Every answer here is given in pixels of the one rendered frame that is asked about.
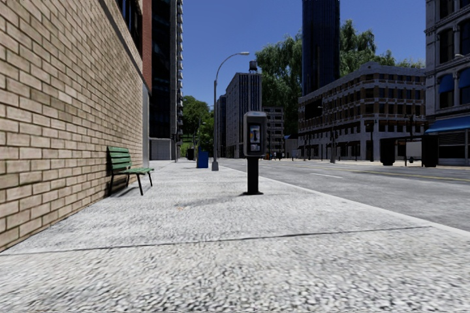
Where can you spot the blue letter box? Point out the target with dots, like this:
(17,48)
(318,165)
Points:
(202,158)

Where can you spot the grey street lamp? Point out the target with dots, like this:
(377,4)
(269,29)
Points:
(215,117)

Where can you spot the dark bin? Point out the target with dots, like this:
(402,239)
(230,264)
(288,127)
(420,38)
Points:
(190,154)

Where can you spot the grey concrete tower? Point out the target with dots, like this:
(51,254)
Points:
(241,109)

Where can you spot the grey low building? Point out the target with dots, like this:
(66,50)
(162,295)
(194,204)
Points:
(275,127)

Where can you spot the trees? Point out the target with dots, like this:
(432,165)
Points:
(196,117)
(282,78)

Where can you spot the dark glass tower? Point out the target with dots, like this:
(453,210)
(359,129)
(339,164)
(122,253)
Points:
(320,39)
(164,70)

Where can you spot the green bench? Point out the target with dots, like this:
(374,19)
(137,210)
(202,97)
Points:
(122,161)

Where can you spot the tan and grey corner building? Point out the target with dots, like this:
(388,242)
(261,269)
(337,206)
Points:
(360,109)

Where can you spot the red brick building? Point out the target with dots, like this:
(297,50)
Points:
(147,43)

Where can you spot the black bus shelter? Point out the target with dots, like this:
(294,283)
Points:
(411,150)

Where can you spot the tan brick building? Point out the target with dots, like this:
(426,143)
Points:
(55,101)

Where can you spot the pale stone building, blue awnings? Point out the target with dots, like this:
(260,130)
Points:
(456,70)

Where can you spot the pay phone on a post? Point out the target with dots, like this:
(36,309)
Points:
(254,137)

